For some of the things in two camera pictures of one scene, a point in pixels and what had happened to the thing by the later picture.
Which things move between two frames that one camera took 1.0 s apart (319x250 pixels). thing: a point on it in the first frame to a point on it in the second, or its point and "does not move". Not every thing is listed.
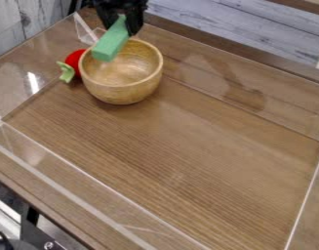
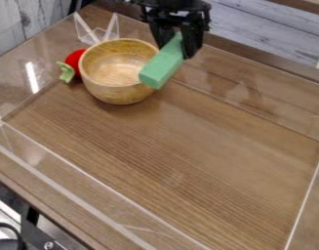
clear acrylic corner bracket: [82, 31] does not move
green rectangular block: [112, 42] to [164, 63]
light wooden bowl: [125, 80] does not move
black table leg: [32, 215] does not move
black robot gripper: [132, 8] to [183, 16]
